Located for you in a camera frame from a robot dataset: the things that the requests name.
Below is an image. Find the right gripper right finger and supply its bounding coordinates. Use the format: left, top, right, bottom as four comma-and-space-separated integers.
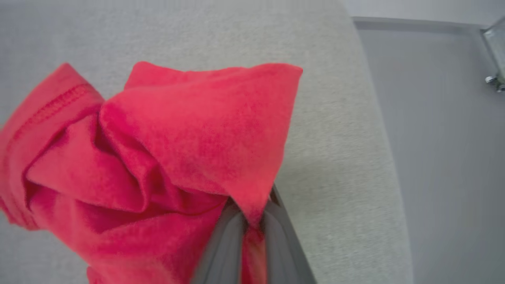
262, 185, 317, 284

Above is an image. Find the red and white garment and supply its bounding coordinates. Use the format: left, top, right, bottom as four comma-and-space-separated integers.
0, 61, 303, 284

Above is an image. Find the metal frame with bolts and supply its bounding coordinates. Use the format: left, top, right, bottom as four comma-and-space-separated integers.
481, 16, 505, 93

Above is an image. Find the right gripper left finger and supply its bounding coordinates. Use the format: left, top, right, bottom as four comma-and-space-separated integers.
189, 197, 248, 284

